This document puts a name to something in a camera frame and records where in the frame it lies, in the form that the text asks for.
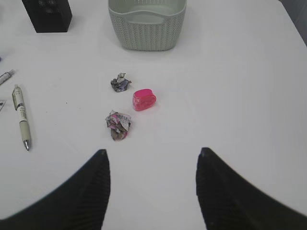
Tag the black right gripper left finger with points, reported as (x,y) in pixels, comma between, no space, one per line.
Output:
(80,203)

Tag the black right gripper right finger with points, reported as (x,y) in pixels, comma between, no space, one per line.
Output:
(229,202)

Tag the pink white paper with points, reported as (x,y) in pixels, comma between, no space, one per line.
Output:
(119,125)

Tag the grey blue paper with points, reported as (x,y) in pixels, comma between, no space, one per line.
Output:
(120,84)

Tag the pink pencil sharpener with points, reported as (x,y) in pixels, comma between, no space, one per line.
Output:
(143,99)

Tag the beige green pen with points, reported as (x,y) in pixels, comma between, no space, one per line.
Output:
(18,101)

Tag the grey white pen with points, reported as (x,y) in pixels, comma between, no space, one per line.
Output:
(5,76)

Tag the green woven plastic basket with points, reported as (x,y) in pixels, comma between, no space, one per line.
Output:
(147,25)

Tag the black mesh pen holder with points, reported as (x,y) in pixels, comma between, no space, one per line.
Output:
(49,16)

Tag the clear plastic ruler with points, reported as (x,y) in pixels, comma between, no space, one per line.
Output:
(2,103)

